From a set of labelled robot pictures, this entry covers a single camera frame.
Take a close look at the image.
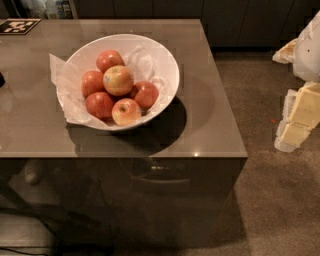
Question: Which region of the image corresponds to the red apple front left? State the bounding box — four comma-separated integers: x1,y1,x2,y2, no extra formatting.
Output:
85,92,115,120

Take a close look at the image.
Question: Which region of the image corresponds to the white ceramic bowl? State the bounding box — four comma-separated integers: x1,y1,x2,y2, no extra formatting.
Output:
56,33,181,132

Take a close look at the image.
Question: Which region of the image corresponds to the yellow-red apple at front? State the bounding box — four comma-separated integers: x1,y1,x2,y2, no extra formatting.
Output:
112,98,142,126

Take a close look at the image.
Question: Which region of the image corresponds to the red apple at left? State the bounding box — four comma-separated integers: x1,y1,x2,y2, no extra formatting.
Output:
81,71,105,98

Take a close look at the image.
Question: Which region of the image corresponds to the dark object at left edge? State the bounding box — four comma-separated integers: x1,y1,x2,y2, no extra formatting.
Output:
0,72,6,88

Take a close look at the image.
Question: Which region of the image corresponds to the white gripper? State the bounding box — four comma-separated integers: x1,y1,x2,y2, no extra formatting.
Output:
272,11,320,153

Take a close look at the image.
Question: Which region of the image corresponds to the black white fiducial marker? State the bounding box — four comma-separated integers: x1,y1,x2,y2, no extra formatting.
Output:
0,18,40,35

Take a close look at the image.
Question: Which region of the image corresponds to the red apple at back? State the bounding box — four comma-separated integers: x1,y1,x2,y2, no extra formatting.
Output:
96,50,125,73

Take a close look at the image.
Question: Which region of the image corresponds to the white crumpled paper liner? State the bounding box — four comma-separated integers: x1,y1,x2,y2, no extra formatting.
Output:
49,45,174,131

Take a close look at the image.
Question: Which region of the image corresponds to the yellow-red apple with sticker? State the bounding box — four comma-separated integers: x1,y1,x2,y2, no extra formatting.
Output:
103,65,134,96

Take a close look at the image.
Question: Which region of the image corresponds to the red apple at right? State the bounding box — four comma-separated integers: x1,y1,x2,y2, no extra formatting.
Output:
129,81,159,109

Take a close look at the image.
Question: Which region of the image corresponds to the red apple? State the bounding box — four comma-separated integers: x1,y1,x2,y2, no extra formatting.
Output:
81,71,105,98
96,50,125,73
85,92,115,120
129,81,159,109

